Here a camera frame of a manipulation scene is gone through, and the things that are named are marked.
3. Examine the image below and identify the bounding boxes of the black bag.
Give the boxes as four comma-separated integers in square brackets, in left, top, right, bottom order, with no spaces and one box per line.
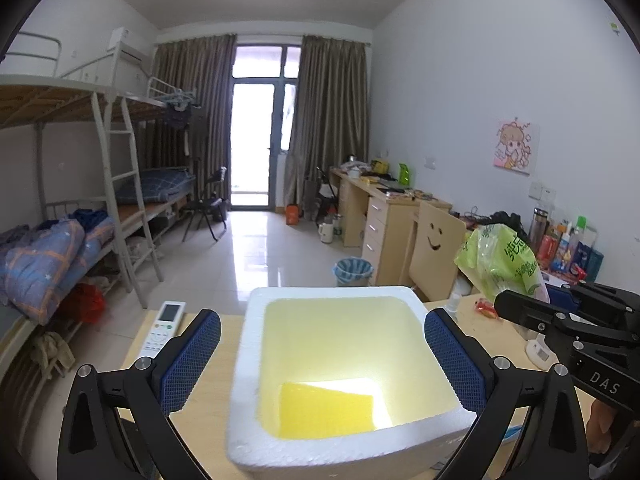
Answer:
[487,211,523,233]

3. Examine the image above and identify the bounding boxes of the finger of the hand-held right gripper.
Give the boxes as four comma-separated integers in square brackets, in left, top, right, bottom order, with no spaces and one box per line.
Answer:
[564,282,640,333]
[493,290,640,347]

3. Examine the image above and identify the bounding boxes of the white plastic device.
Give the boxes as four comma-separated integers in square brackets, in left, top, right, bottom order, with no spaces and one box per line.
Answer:
[525,340,558,372]

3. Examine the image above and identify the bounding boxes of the green plastic bag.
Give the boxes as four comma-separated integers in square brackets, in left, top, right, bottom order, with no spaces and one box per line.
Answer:
[454,223,551,306]

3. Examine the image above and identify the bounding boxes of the pink cartoon wall poster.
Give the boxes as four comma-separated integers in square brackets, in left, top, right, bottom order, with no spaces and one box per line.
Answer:
[492,119,541,176]

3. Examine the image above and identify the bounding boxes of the folded dark blue quilt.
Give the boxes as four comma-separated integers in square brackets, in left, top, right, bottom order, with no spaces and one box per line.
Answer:
[116,167,197,205]

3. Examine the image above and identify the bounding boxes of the white foam box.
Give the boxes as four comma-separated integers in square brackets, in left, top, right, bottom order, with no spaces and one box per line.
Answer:
[225,286,478,472]

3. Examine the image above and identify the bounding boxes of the green capped bottle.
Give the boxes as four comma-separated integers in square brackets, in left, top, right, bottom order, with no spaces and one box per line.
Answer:
[570,216,588,261]

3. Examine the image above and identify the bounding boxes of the trash bin with blue liner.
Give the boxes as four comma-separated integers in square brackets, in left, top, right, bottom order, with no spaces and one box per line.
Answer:
[334,257,374,288]

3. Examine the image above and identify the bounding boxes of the glass balcony door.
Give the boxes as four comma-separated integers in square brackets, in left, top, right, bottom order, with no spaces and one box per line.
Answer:
[227,45,301,211]

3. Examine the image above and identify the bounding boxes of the wooden chair with smiley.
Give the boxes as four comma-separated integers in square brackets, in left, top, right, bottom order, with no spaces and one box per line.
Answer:
[409,201,468,303]

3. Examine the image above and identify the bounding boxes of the beige cloth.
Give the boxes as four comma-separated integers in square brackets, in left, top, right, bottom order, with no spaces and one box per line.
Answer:
[30,332,76,381]

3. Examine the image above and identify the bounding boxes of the person's right hand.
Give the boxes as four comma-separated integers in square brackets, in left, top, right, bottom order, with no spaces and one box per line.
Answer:
[586,400,623,453]

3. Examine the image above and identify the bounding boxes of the brown curtain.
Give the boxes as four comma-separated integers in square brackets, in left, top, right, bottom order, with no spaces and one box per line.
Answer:
[287,35,371,221]
[152,34,237,211]

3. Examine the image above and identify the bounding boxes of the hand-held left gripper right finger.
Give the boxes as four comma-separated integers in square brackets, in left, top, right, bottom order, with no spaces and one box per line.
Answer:
[424,308,590,480]

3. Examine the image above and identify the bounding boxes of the white remote control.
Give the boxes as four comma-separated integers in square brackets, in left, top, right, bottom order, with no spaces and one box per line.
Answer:
[141,301,187,361]

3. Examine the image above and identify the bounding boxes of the yellow sponge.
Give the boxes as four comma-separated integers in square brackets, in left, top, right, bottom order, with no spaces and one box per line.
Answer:
[278,381,376,438]

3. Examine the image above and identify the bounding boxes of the blue plaid quilt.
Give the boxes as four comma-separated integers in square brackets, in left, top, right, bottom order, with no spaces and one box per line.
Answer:
[0,210,116,326]

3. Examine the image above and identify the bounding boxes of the red plastic bag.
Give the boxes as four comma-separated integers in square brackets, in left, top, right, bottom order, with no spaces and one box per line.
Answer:
[62,282,107,326]

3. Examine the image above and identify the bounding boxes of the white metal bunk bed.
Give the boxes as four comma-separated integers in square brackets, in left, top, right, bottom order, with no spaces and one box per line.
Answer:
[107,27,201,233]
[0,30,166,411]

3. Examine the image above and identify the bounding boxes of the white air conditioner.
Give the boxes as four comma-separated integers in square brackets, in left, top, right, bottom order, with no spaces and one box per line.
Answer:
[111,27,151,66]

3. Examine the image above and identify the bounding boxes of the wooden desk with drawers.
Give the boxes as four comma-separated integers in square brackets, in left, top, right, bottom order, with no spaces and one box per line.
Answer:
[330,167,453,286]

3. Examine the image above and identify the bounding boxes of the steel thermos bottle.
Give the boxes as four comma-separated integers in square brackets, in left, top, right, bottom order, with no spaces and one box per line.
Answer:
[530,207,551,253]

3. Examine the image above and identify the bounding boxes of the black folding chair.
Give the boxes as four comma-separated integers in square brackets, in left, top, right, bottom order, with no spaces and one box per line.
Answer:
[181,166,228,243]

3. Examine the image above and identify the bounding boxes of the dark hanging clothes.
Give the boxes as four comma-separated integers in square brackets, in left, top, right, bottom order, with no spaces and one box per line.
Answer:
[165,102,206,161]

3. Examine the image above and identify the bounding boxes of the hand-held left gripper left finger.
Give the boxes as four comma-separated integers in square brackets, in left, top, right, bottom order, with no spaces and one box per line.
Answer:
[56,308,222,480]

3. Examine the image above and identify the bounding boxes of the white wall switch panel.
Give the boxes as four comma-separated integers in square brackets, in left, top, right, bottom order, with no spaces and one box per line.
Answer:
[529,181,557,204]

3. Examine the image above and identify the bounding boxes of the white bunk bed ladder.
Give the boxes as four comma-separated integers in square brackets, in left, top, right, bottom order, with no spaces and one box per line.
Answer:
[91,91,163,308]

